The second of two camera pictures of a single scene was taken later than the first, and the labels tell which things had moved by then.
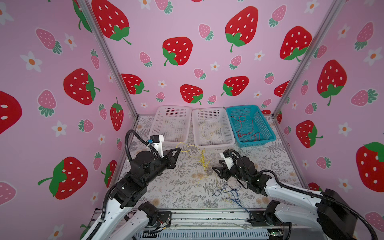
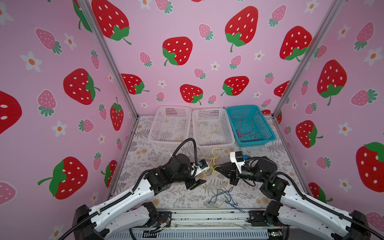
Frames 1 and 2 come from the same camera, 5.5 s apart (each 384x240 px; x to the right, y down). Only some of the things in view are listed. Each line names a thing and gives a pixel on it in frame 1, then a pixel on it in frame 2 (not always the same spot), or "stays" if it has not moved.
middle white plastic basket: [211, 127] stays
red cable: [239, 120] stays
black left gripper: [171, 161] to [193, 184]
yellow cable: [194, 151] to [216, 151]
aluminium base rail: [215, 224] stays
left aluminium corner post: [109, 54] stays
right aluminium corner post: [336, 9] stays
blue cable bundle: [234, 191] to [230, 201]
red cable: [239, 136] stays
